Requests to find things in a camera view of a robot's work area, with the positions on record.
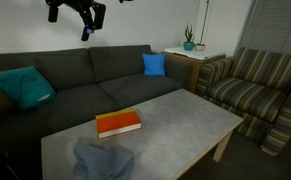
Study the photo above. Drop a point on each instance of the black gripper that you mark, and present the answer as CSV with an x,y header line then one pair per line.
x,y
75,3

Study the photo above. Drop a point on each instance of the orange and yellow book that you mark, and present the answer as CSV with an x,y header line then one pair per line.
x,y
118,123

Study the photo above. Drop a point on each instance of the dark grey patterned sofa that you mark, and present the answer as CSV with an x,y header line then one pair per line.
x,y
118,63

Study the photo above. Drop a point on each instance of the teal cushion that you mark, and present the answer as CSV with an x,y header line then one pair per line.
x,y
21,86

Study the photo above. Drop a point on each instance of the blue square cushion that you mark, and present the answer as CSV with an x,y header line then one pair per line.
x,y
154,65

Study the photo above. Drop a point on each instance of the teal pot with plant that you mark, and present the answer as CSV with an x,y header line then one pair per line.
x,y
189,46

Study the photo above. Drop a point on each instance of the white flat board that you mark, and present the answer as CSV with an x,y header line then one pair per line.
x,y
195,53

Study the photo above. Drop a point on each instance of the small white plant pot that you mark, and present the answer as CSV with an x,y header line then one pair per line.
x,y
200,47

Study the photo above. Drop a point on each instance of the grey-blue crumpled cloth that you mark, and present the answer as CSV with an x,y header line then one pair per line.
x,y
101,160

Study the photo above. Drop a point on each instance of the striped armchair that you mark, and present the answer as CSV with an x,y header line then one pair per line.
x,y
248,96

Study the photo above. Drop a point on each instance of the light wooden table leg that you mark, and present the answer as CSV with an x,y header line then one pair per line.
x,y
222,146

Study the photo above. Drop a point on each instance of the grey window blinds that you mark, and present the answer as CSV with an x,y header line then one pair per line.
x,y
275,23

